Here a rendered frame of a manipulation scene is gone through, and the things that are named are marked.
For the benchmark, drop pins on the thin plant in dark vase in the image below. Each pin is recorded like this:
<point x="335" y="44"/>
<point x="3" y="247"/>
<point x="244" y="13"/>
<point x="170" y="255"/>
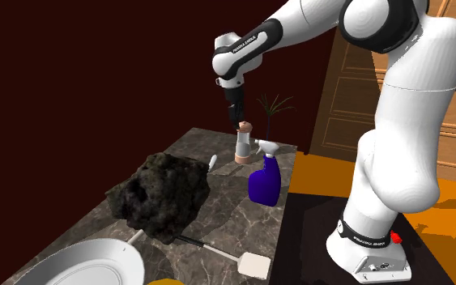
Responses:
<point x="269" y="118"/>

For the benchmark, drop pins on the black rough rock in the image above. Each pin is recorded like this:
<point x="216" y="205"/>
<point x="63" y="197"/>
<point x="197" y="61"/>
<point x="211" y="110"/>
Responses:
<point x="160" y="195"/>

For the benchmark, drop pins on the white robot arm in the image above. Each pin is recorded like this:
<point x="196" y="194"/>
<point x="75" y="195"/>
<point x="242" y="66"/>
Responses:
<point x="405" y="118"/>

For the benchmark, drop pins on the yellow round thing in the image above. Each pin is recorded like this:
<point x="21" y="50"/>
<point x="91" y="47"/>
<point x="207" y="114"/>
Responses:
<point x="165" y="282"/>

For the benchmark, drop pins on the white and tan pepper mill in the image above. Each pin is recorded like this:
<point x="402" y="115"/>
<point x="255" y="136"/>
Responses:
<point x="243" y="146"/>

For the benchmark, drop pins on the blue spray bottle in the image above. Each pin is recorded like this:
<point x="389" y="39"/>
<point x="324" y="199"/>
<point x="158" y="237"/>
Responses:
<point x="265" y="185"/>

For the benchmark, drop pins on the brown wooden panelled cabinet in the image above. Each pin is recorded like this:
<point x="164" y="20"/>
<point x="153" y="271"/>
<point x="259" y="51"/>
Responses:
<point x="346" y="98"/>

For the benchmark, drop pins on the dark robot stand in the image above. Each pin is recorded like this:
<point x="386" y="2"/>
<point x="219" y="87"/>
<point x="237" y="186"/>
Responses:
<point x="306" y="240"/>

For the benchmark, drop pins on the small white pen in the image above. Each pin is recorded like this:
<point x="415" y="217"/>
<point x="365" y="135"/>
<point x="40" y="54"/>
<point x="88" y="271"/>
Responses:
<point x="212" y="162"/>

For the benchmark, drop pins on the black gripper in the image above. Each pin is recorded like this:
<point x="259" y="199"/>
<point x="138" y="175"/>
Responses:
<point x="234" y="96"/>

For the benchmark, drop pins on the white frying pan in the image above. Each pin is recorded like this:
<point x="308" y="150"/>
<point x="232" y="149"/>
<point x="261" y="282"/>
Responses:
<point x="89" y="264"/>

